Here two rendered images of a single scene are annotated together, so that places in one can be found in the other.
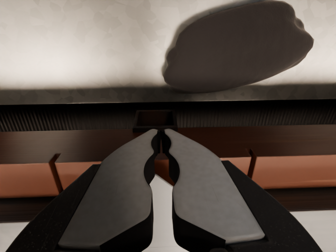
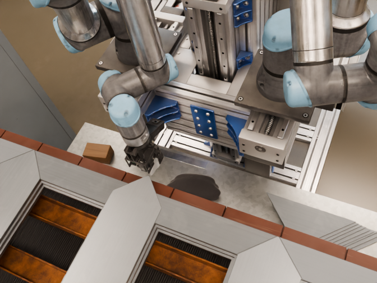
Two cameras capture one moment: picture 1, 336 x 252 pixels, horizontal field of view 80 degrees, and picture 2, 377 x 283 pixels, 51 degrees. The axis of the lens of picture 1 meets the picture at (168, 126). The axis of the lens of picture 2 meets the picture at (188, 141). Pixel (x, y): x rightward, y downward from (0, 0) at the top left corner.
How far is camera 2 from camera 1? 1.24 m
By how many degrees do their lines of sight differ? 57
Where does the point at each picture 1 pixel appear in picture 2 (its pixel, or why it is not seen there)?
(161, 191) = (147, 180)
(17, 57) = (124, 167)
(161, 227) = (141, 192)
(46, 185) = (120, 177)
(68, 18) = not seen: hidden behind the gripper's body
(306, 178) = (187, 201)
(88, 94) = not seen: hidden behind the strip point
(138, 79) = not seen: hidden behind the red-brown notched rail
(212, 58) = (183, 184)
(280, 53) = (207, 191)
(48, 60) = (132, 170)
